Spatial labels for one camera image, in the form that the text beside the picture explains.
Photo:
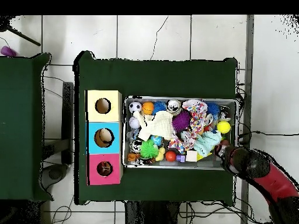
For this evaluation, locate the colourful patterned cloth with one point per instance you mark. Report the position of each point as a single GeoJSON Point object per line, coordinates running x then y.
{"type": "Point", "coordinates": [197, 119]}

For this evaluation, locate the green cloth side table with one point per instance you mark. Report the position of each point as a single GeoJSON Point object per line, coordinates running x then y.
{"type": "Point", "coordinates": [23, 93]}

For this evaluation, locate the cream knitted cloth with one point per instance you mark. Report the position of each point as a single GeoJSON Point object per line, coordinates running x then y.
{"type": "Point", "coordinates": [156, 125]}

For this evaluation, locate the clear mesh bin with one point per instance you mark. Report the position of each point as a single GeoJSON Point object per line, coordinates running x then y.
{"type": "Point", "coordinates": [125, 140]}

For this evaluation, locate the black tripod leg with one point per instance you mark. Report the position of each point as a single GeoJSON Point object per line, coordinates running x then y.
{"type": "Point", "coordinates": [23, 36]}

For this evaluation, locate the wooden box with three holes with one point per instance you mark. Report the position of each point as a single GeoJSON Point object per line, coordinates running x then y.
{"type": "Point", "coordinates": [91, 140]}

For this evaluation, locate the plain wooden cube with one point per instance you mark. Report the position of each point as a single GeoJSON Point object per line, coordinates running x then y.
{"type": "Point", "coordinates": [192, 155]}

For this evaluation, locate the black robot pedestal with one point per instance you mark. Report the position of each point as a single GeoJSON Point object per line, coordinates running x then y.
{"type": "Point", "coordinates": [154, 214]}

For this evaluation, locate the small red ball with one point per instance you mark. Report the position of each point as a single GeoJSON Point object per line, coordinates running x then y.
{"type": "Point", "coordinates": [171, 156]}

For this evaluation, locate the dark red ball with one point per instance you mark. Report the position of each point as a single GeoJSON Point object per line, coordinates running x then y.
{"type": "Point", "coordinates": [224, 142]}

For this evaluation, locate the small orange basketball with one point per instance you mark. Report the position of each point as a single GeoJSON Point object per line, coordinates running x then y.
{"type": "Point", "coordinates": [148, 108]}

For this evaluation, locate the light teal knitted cloth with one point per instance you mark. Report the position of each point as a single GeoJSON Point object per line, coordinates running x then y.
{"type": "Point", "coordinates": [208, 141]}

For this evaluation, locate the purple plastic cup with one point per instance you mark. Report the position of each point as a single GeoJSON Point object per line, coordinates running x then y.
{"type": "Point", "coordinates": [7, 51]}

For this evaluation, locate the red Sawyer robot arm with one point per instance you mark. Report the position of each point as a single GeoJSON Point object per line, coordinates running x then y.
{"type": "Point", "coordinates": [261, 175]}

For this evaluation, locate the yellow plush toy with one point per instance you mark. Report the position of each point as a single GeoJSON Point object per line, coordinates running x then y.
{"type": "Point", "coordinates": [160, 154]}

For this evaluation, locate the small soccer ball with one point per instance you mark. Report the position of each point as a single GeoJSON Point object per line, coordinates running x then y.
{"type": "Point", "coordinates": [135, 106]}

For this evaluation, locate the blue spiky ball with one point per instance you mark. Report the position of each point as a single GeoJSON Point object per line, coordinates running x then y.
{"type": "Point", "coordinates": [214, 108]}

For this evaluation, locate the yellow ball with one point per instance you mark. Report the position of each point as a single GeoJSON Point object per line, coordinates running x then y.
{"type": "Point", "coordinates": [224, 127]}

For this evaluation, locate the purple spiky ball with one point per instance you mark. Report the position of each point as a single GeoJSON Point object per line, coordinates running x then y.
{"type": "Point", "coordinates": [181, 120]}

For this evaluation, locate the green fuzzy toy with eyes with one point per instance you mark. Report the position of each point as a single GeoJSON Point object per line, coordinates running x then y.
{"type": "Point", "coordinates": [148, 149]}

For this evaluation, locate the orange striped tiger toy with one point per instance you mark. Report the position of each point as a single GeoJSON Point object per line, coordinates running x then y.
{"type": "Point", "coordinates": [103, 168]}

